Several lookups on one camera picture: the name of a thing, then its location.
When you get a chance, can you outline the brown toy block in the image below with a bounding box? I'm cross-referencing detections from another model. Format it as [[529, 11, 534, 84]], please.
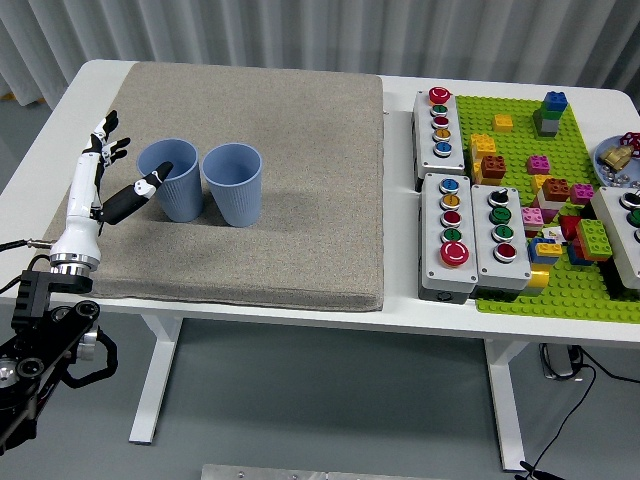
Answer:
[[541, 177, 571, 203], [479, 154, 507, 180]]

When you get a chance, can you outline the four-button box black selector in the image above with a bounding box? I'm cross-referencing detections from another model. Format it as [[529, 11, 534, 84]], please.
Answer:
[[470, 183, 533, 303]]

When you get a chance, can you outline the blue ribbed plastic cup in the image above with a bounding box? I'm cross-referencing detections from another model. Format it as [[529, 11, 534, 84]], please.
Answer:
[[201, 143, 264, 229], [136, 138, 205, 224]]

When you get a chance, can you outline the five-button box small red mushroom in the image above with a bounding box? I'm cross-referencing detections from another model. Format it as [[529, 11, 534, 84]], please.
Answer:
[[410, 87, 467, 192]]

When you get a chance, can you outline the grey power strip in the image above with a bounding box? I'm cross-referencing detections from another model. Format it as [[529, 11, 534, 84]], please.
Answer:
[[538, 342, 584, 381]]

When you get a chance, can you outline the white button box black base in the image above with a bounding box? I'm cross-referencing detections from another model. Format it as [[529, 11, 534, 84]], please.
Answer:
[[589, 185, 640, 292]]

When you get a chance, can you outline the black power cable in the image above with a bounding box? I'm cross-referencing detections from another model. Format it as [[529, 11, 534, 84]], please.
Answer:
[[529, 364, 597, 471], [574, 346, 640, 385]]

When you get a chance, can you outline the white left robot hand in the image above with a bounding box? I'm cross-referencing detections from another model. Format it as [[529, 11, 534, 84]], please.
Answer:
[[51, 110, 174, 261]]

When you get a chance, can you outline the yellow round toy block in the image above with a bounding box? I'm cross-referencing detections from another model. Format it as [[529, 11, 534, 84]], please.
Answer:
[[527, 264, 551, 290]]

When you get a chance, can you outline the grey-brown fabric mat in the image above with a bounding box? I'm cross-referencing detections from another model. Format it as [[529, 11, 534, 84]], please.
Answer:
[[42, 60, 386, 313]]

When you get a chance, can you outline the white pleated curtain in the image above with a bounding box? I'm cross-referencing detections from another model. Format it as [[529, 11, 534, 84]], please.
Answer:
[[0, 0, 640, 99]]

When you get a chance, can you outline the brass valve fitting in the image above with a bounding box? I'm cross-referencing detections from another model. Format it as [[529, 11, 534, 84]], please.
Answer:
[[599, 144, 632, 169]]

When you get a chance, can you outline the white table leg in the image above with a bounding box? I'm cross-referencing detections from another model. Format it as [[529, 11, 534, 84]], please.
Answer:
[[482, 339, 529, 472], [128, 312, 184, 446]]

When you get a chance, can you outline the red toy block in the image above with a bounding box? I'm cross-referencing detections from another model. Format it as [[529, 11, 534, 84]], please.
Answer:
[[558, 214, 584, 244]]

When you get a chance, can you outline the green studded baseplate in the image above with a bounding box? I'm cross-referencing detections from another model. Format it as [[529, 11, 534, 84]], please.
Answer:
[[453, 93, 640, 326]]

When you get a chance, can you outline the light green toy block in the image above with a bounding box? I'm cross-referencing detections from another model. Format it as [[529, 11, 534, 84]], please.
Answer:
[[574, 218, 614, 261]]

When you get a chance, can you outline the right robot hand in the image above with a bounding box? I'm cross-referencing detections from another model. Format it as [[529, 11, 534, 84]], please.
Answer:
[[514, 459, 556, 480]]

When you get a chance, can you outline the light blue plate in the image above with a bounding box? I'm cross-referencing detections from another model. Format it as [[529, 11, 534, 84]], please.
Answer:
[[593, 135, 640, 187]]

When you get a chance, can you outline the dark green toy block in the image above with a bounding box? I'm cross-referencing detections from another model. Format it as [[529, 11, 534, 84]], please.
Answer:
[[532, 103, 564, 124]]

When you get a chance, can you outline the five-button box large red mushroom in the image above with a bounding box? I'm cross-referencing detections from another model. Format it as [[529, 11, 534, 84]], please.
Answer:
[[417, 172, 480, 305]]

